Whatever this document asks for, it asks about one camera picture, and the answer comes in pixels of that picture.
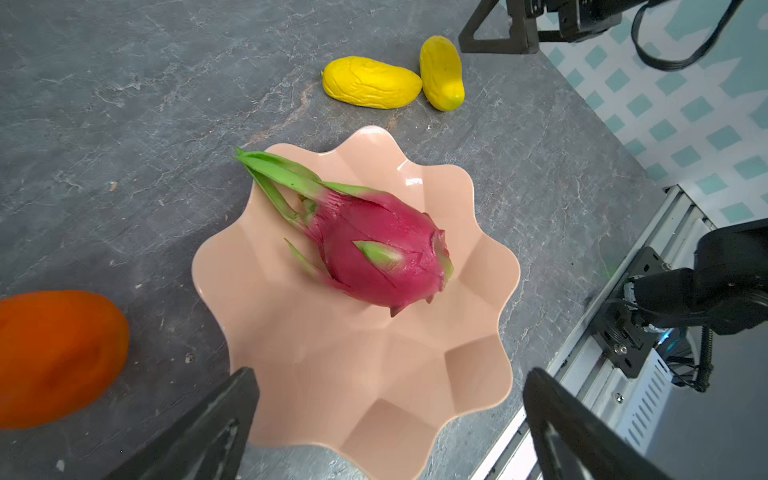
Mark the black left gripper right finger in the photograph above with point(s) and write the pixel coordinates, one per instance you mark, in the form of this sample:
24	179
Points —
572	443

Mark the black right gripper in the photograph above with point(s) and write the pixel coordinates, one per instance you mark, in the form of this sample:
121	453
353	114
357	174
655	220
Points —
510	27

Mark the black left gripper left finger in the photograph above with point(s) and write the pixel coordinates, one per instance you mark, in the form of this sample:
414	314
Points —
208	442

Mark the smooth yellow fake fruit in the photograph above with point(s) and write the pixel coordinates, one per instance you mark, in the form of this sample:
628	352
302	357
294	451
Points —
441	74

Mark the wrinkled yellow fake mango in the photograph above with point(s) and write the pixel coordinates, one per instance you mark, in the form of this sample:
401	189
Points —
364	82

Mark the large orange fake mango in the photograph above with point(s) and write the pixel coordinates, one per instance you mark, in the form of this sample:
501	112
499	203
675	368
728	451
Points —
60	352

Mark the magenta fake dragon fruit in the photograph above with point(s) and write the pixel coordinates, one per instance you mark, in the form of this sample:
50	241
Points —
373	246

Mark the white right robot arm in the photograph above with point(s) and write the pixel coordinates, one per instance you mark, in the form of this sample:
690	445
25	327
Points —
683	84

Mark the pink scalloped fruit bowl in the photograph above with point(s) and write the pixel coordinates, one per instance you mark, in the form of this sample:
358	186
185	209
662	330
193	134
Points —
338	373

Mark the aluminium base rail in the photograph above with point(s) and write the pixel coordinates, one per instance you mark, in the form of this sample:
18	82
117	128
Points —
629	392

